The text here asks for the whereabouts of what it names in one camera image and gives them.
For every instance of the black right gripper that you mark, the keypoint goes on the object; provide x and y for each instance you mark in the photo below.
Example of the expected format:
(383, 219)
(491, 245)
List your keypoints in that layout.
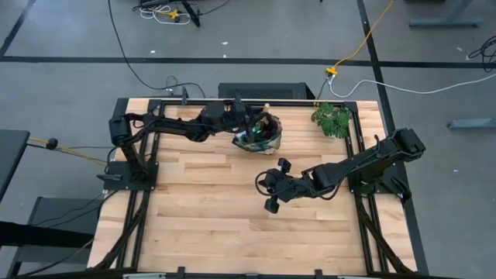
(288, 186)

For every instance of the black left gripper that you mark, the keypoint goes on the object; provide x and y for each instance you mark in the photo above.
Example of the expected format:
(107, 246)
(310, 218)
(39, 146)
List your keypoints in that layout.
(224, 116)

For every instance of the beige green gardening bag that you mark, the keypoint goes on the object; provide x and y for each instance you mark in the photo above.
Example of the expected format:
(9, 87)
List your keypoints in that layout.
(271, 149)

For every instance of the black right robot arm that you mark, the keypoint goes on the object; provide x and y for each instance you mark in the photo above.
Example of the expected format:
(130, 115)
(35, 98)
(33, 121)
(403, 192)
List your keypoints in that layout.
(368, 155)

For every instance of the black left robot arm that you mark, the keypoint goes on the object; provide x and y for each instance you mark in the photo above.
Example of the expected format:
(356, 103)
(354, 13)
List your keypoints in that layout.
(162, 126)

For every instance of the black computer case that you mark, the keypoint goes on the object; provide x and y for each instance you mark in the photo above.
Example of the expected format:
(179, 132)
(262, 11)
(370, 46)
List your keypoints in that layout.
(263, 91)

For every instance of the green plant in white pot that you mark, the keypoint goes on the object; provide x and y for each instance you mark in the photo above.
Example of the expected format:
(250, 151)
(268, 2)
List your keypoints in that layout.
(331, 120)

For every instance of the black stand leg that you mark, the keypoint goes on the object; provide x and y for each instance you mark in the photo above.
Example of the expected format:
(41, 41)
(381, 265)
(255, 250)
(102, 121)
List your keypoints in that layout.
(191, 13)

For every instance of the black side panel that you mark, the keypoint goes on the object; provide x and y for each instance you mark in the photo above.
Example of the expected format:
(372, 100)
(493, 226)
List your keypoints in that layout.
(119, 106)

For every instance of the grey desk foot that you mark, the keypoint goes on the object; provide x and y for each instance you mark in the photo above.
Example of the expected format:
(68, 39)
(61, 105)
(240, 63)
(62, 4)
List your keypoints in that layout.
(472, 124)
(445, 23)

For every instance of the grey floor platform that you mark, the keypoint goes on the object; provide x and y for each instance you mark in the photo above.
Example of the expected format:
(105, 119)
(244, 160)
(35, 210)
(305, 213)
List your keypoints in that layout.
(58, 209)

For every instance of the black bar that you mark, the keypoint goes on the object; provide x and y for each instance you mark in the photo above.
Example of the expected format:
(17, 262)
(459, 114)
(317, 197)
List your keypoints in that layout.
(38, 234)

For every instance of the black desk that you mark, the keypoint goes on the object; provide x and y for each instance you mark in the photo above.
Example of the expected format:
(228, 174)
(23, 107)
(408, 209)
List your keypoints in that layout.
(11, 155)

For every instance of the black metal table frame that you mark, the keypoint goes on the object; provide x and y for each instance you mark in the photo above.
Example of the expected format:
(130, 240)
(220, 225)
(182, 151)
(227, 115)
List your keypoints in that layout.
(294, 103)

